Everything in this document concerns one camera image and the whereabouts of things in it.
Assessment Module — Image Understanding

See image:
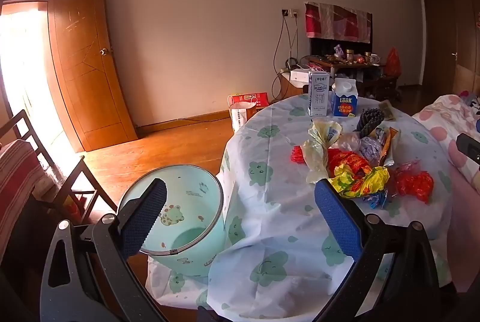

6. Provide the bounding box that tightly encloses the yellow crumpled wrapper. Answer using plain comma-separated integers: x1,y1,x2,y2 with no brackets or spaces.
329,166,391,199

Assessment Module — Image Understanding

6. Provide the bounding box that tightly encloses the black power cable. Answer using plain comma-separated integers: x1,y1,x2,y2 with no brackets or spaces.
271,16,290,101

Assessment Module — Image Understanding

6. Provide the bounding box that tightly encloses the television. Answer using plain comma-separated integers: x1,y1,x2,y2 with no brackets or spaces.
307,36,374,59

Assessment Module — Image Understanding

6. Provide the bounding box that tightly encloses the red striped blanket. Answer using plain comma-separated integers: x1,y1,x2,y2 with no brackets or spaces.
0,139,43,255

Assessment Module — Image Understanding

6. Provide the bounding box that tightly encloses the red plastic bag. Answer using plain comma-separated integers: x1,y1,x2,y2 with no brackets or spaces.
385,47,402,77

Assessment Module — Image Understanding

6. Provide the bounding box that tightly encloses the red lace television cover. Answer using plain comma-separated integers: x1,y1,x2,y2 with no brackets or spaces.
304,1,374,43

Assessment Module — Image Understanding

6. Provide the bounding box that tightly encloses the light green frog-print trash bin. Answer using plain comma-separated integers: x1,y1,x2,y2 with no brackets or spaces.
117,164,226,278

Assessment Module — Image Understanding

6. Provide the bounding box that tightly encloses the wooden door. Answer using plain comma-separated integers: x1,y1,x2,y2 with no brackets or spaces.
47,0,138,152

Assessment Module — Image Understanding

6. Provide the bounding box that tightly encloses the small red foam net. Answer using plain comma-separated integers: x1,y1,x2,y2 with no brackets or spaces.
290,145,307,166

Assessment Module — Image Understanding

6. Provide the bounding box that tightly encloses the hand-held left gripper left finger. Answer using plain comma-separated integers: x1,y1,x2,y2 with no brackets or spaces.
39,178,168,322

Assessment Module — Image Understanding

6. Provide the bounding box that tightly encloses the red cardboard box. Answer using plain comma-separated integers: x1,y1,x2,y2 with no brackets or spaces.
229,92,270,109

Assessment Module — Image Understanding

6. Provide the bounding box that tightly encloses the white paper shopping bag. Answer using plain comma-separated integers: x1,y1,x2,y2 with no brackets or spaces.
229,101,259,133

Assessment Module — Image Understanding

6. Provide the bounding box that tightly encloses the wooden cabinet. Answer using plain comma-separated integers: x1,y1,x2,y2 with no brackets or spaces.
277,56,399,100

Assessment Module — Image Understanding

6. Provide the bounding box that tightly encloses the dark wooden wardrobe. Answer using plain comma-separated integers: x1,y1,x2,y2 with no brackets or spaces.
398,0,480,96

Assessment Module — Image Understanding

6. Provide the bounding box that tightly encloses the blue gable-top carton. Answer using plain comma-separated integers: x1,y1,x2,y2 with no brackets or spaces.
331,78,359,119

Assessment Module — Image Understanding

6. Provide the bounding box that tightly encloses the dark wooden chair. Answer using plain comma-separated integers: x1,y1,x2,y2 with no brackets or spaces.
0,109,118,227

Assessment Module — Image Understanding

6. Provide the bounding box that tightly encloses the white cable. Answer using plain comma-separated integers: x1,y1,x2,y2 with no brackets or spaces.
286,16,301,65

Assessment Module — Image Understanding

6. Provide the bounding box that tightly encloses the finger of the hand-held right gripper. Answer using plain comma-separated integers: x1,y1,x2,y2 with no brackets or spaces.
456,133,480,167

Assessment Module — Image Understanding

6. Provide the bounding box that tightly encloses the red orange snack wrapper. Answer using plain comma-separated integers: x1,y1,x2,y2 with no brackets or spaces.
327,148,373,177

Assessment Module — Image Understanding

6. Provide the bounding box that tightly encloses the red plastic item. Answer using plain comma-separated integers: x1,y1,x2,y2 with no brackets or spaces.
61,194,82,222

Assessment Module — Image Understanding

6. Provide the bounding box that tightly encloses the dark knitted glove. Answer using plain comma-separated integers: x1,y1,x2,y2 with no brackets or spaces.
355,108,386,137

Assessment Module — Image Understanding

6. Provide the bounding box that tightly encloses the tall white blue milk carton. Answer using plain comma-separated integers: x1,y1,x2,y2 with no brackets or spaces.
307,72,331,117

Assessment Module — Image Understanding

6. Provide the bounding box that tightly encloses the pink floral bedding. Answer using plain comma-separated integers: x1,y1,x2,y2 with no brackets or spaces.
411,91,480,294

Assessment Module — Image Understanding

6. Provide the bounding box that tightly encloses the clear plastic bag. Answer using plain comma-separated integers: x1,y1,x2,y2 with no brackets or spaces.
333,132,361,153

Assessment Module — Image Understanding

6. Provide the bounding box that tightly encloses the yellow white plastic bag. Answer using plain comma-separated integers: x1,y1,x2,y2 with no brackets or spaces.
301,119,344,184

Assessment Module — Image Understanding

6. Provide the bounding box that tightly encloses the purple plastic bag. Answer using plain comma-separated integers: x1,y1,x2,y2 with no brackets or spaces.
359,127,387,166

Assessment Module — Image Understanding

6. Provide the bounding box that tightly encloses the flat white box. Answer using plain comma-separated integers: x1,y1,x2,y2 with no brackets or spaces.
290,68,320,85

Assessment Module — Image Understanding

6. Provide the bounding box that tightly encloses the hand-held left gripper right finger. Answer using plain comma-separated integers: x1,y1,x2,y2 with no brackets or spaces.
313,178,442,322

